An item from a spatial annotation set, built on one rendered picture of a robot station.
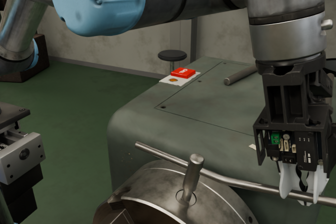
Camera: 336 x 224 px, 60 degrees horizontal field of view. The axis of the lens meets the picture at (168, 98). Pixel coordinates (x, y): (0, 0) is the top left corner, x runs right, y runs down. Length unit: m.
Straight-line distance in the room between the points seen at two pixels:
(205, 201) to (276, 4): 0.32
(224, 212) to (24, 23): 0.62
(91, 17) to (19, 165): 0.73
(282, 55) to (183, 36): 3.56
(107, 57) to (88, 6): 4.62
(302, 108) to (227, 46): 3.60
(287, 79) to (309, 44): 0.04
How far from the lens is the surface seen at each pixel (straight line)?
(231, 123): 0.66
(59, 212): 2.32
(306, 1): 0.31
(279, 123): 0.33
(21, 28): 0.83
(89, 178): 2.53
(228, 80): 0.86
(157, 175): 0.54
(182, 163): 0.45
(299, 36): 0.31
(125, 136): 0.68
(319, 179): 0.42
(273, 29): 0.31
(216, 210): 0.51
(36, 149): 0.96
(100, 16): 0.25
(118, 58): 4.74
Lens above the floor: 1.58
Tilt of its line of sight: 25 degrees down
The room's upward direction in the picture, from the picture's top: straight up
